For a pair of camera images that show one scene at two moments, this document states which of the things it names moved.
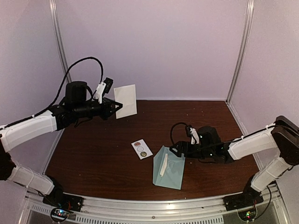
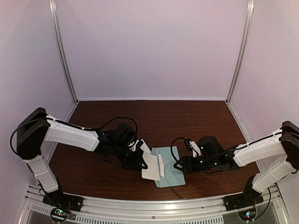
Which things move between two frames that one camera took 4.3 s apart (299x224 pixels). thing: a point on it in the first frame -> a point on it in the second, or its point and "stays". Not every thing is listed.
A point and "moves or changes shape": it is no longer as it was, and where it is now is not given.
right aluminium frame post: x=249 y=24 stays
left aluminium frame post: x=62 y=51 stays
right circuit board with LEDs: x=249 y=214 stays
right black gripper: x=178 y=154 -> x=186 y=160
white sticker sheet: x=141 y=149 stays
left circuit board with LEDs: x=60 y=213 stays
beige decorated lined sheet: x=126 y=95 -> x=152 y=171
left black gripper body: x=106 y=104 -> x=129 y=160
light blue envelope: x=168 y=168 moves or changes shape
